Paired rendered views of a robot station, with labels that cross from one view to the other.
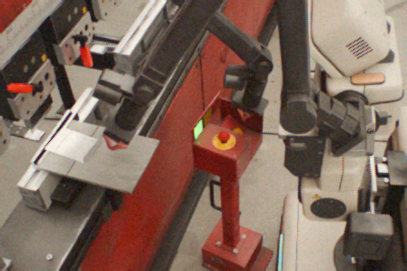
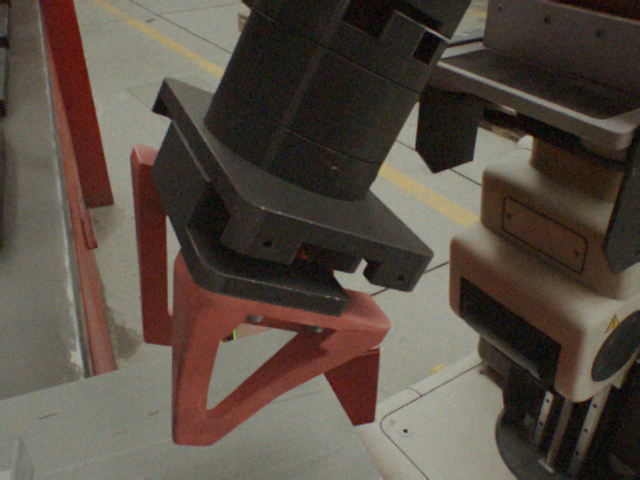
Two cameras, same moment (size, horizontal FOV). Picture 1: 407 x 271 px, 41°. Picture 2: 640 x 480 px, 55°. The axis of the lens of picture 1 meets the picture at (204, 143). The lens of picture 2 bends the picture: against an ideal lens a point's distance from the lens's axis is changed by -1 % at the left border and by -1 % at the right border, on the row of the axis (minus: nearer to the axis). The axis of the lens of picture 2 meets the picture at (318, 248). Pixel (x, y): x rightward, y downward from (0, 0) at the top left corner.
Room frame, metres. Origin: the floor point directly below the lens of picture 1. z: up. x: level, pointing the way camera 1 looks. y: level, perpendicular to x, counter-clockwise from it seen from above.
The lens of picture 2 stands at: (0.78, 0.30, 1.23)
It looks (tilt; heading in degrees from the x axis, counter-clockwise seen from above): 34 degrees down; 315
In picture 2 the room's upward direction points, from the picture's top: straight up
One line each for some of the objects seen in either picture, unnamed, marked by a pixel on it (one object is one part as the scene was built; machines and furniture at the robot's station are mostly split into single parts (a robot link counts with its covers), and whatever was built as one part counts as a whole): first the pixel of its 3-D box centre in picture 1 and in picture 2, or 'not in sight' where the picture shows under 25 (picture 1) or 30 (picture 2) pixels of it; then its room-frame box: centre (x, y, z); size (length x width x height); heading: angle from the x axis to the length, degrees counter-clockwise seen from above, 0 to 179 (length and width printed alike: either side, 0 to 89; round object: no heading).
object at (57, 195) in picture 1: (85, 161); not in sight; (1.03, 0.34, 0.89); 0.30 x 0.05 x 0.03; 157
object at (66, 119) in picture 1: (55, 139); not in sight; (1.03, 0.40, 0.98); 0.20 x 0.03 x 0.03; 157
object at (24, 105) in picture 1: (16, 74); not in sight; (0.99, 0.42, 1.26); 0.15 x 0.09 x 0.17; 157
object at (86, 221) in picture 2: (228, 45); (86, 216); (1.89, -0.14, 0.58); 0.15 x 0.02 x 0.07; 157
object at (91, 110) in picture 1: (67, 145); not in sight; (1.06, 0.39, 0.92); 0.39 x 0.06 x 0.10; 157
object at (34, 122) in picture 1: (37, 106); not in sight; (1.01, 0.41, 1.13); 0.10 x 0.02 x 0.10; 157
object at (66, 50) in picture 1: (60, 24); not in sight; (1.17, 0.34, 1.26); 0.15 x 0.09 x 0.17; 157
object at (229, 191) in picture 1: (230, 202); not in sight; (1.21, -0.08, 0.39); 0.05 x 0.05 x 0.54; 58
